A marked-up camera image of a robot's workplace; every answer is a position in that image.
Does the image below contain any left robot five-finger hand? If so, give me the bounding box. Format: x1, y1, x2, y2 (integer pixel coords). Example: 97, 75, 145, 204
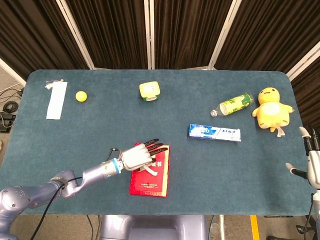
121, 137, 169, 177

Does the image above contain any white bookmark with tassel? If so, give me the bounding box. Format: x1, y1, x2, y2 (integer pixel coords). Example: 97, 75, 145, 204
44, 79, 68, 121

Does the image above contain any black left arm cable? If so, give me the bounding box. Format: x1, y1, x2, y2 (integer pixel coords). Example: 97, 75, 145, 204
31, 148, 124, 240

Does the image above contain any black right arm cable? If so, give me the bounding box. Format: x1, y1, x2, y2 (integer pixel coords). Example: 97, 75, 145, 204
305, 193, 315, 240

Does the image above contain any blue table cloth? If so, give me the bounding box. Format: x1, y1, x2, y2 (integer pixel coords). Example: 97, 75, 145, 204
1, 69, 316, 217

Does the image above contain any white partition frame post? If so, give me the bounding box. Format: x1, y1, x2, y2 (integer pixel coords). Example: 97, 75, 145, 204
285, 41, 320, 82
143, 0, 156, 70
207, 0, 241, 71
55, 0, 95, 70
0, 57, 27, 87

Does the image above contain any yellow ball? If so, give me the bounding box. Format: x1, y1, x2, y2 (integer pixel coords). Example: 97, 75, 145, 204
75, 90, 88, 103

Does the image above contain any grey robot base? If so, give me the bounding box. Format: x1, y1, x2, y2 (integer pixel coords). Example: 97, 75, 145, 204
99, 214, 208, 240

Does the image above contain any clear bottle green yellow label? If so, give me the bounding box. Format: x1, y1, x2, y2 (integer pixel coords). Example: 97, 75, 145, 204
209, 92, 255, 118

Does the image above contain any black power adapter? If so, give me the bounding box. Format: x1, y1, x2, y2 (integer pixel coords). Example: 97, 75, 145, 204
0, 112, 16, 133

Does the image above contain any dark brown curtain panel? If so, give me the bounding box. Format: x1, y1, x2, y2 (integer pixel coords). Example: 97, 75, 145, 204
65, 0, 149, 70
153, 0, 235, 70
214, 0, 320, 76
291, 57, 320, 131
0, 0, 90, 81

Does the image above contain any yellow plush duck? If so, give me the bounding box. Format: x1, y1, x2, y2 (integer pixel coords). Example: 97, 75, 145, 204
251, 86, 296, 138

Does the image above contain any blue white toothpaste box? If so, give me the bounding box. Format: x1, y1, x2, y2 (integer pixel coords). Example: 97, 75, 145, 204
187, 123, 242, 143

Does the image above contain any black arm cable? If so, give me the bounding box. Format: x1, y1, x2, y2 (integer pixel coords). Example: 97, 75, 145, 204
305, 193, 315, 240
31, 148, 124, 240

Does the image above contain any red certificate book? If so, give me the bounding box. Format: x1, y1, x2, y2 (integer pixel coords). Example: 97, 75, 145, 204
128, 142, 171, 199

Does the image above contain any black coiled floor cable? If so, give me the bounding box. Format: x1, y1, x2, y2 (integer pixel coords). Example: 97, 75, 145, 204
3, 100, 19, 114

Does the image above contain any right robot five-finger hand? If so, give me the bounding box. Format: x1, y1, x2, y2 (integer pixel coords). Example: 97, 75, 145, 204
285, 126, 320, 187

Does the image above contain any white table leg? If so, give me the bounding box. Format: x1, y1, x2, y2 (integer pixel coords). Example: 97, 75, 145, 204
219, 214, 225, 240

